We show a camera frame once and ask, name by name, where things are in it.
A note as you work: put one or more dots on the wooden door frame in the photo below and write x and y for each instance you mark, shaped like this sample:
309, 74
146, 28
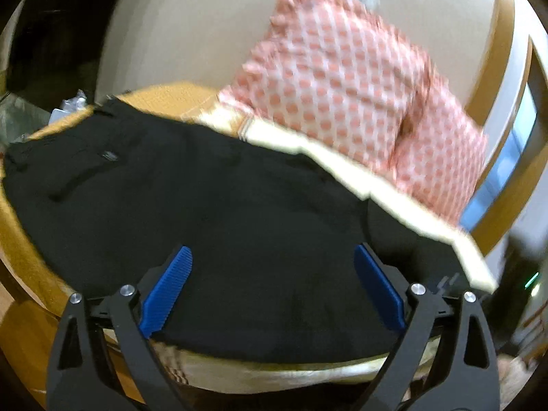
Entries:
509, 145

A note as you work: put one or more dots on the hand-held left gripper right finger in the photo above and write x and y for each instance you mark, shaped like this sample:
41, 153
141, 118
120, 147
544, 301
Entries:
379, 289

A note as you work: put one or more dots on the orange woven mat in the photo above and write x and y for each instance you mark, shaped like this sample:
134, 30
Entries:
38, 265

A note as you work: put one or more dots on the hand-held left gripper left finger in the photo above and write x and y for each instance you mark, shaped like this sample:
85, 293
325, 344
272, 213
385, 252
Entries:
168, 289

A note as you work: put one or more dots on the crumpled clear plastic bag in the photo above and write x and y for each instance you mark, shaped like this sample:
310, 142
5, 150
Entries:
70, 105

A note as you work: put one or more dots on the black pants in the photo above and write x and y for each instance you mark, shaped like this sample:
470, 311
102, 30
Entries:
222, 222

